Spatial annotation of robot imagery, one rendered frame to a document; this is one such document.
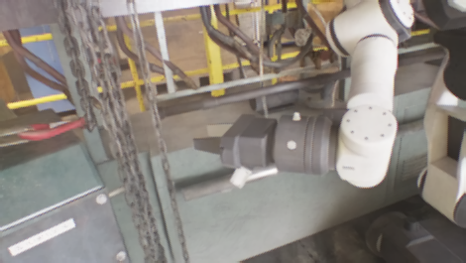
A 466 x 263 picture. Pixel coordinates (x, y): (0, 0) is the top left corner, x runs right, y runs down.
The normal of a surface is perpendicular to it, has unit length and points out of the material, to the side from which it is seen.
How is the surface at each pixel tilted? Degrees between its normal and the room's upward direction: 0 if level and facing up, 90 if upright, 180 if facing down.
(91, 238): 90
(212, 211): 90
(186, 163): 90
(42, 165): 45
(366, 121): 29
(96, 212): 90
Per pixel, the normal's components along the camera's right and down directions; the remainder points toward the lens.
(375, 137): -0.26, -0.59
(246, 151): -0.36, 0.42
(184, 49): 0.28, 0.37
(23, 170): 0.38, -0.45
